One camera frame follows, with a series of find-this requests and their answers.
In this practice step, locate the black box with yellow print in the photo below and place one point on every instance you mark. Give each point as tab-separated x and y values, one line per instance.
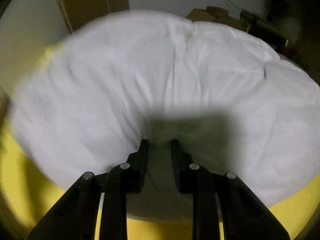
265	28

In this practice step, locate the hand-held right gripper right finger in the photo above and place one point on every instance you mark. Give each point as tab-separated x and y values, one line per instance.
176	166

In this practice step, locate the cardboard boxes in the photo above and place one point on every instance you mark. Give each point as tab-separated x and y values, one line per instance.
212	15

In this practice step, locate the yellow mat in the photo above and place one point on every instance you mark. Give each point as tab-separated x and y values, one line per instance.
22	180

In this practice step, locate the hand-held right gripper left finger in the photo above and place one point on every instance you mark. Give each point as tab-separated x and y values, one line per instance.
143	166

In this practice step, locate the white puffer jacket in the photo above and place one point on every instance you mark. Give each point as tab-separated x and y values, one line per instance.
120	80

